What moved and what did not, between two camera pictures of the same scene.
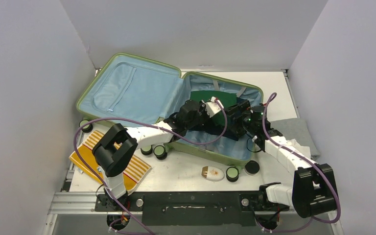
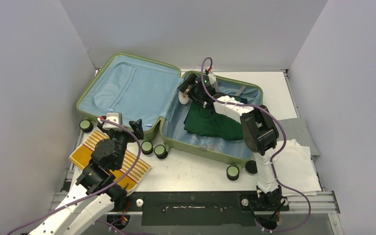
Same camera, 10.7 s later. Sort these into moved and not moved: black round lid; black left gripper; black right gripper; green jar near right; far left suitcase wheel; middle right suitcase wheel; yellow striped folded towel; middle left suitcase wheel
Moved: black left gripper; black right gripper
Not moved: far left suitcase wheel; green jar near right; middle right suitcase wheel; middle left suitcase wheel; yellow striped folded towel; black round lid
